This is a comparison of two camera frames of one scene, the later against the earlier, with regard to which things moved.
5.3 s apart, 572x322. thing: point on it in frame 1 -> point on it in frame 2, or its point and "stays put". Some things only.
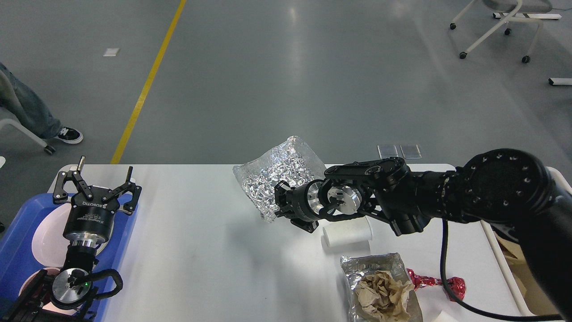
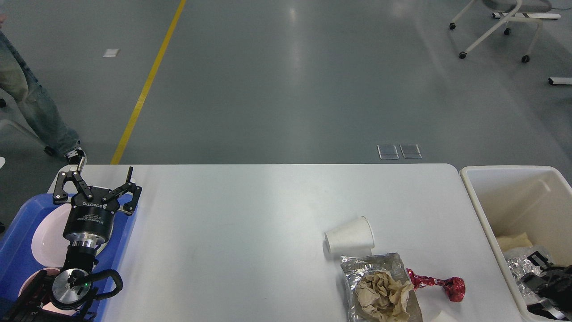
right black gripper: x=305 y=201 -> x=556 y=284
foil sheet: x=354 y=268 stays put
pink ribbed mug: x=30 y=280 stays put
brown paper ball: x=382 y=297 stays put
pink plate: x=49 y=246 stays put
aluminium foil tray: x=291 y=161 -> x=520 y=266
